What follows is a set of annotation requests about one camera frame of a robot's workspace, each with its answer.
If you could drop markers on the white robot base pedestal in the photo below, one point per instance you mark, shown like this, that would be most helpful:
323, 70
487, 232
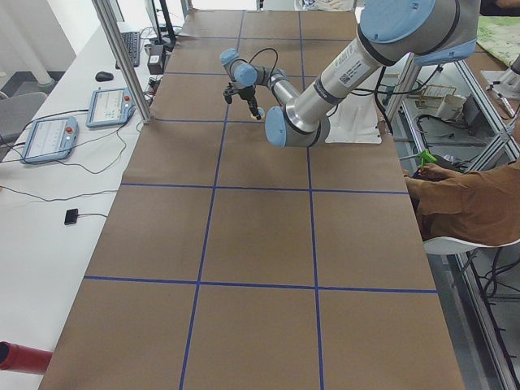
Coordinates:
354, 121

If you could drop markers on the black keyboard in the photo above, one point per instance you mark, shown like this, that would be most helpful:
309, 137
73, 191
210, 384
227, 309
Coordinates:
132, 42

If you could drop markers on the person in brown clothes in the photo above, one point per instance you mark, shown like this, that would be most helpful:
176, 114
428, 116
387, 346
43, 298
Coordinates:
481, 207

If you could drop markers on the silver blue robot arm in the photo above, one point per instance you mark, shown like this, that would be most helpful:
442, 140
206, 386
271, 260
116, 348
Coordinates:
436, 32

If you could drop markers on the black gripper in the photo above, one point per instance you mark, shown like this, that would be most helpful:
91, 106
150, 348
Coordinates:
245, 94

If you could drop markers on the light blue call bell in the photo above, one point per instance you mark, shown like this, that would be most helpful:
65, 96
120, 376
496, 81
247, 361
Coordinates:
258, 114

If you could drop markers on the teach pendant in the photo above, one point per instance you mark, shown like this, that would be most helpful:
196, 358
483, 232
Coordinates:
50, 140
110, 107

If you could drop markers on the black power adapter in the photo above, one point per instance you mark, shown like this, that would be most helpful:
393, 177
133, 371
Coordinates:
156, 59

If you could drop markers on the near teach pendant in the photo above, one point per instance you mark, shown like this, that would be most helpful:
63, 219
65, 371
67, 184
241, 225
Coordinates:
50, 140

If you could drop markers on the black computer mouse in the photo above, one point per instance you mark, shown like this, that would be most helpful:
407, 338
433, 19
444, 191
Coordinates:
103, 76

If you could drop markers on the red cylinder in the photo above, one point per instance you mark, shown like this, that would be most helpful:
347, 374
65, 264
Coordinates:
23, 359

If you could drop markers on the aluminium frame post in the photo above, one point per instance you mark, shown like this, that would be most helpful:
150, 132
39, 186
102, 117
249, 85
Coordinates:
110, 27

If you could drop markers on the green clamp tool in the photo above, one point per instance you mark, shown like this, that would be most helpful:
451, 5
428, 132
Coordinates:
426, 157

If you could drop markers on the small black square device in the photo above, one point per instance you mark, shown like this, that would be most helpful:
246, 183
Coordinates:
71, 216

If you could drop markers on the white cup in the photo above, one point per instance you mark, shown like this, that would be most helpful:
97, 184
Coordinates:
451, 107

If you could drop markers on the far teach pendant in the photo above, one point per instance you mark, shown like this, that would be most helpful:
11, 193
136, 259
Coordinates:
110, 107

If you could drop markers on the aluminium frame table rail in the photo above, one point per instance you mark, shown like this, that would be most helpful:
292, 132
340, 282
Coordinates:
483, 137

